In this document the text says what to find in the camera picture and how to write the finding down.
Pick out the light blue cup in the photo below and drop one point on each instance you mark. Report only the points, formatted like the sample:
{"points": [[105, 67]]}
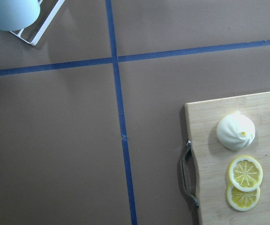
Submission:
{"points": [[18, 14]]}

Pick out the white wire cup rack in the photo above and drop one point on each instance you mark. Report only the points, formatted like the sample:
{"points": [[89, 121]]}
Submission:
{"points": [[33, 33]]}

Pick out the white steamed bun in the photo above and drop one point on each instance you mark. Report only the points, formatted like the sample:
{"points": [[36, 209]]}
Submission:
{"points": [[235, 131]]}

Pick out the bamboo cutting board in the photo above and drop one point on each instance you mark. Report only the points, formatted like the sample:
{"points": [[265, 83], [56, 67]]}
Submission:
{"points": [[211, 158]]}

